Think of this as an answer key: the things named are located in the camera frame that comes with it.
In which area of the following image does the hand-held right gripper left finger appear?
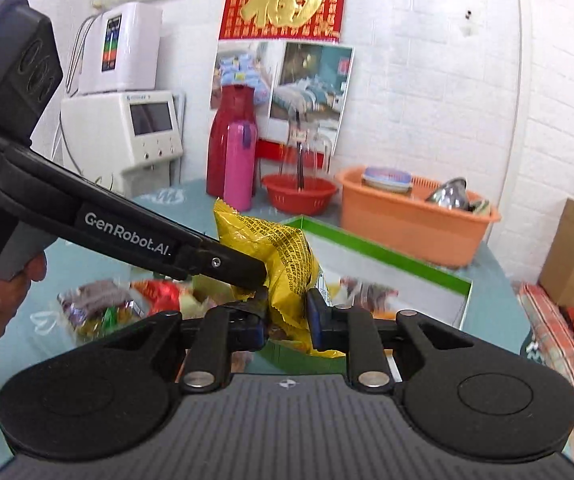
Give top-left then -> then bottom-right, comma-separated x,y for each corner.
99,305 -> 270,395

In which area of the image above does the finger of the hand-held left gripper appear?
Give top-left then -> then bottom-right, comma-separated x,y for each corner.
179,235 -> 269,291

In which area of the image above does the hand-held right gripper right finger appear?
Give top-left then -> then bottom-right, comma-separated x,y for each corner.
306,287 -> 475,393

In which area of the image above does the yellow crinkled snack packet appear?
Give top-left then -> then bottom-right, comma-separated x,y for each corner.
213,199 -> 335,358

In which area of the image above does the red labelled snack packet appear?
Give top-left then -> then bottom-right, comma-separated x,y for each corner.
132,280 -> 195,313

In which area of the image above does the green cardboard box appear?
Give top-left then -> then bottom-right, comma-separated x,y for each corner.
254,215 -> 474,378

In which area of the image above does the pink thermos bottle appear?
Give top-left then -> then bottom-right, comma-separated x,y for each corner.
223,121 -> 259,212

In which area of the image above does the white appliance with screen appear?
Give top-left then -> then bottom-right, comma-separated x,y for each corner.
61,90 -> 188,196

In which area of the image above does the red plastic basin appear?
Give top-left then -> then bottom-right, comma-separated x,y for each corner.
261,172 -> 339,217

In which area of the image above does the red thermos jug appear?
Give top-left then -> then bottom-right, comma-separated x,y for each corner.
206,85 -> 259,198

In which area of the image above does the dark stir stick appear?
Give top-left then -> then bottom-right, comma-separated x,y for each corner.
294,112 -> 308,188

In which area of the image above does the orange plastic basket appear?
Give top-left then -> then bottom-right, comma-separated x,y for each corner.
336,166 -> 502,268

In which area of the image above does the red-edged clear dried fruit bag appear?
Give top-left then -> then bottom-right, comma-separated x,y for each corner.
57,280 -> 145,346

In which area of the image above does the glass pitcher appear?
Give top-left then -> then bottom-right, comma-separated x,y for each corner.
279,115 -> 335,186

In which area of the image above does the blue-rimmed bowl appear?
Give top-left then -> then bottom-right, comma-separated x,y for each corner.
362,167 -> 413,195

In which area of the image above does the teal printed tablecloth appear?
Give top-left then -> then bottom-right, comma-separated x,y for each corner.
0,177 -> 533,480

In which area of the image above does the shiny metal bowl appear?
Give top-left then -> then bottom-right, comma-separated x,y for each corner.
424,177 -> 470,211

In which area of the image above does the red plaid cloth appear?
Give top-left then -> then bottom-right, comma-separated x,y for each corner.
517,282 -> 574,476

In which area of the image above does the white wall water purifier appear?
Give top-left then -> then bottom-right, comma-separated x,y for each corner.
78,2 -> 164,96

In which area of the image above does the wall calendar poster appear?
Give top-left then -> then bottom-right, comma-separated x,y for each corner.
210,0 -> 355,166

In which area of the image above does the white wall pipe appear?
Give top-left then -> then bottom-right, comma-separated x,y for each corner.
510,0 -> 533,281

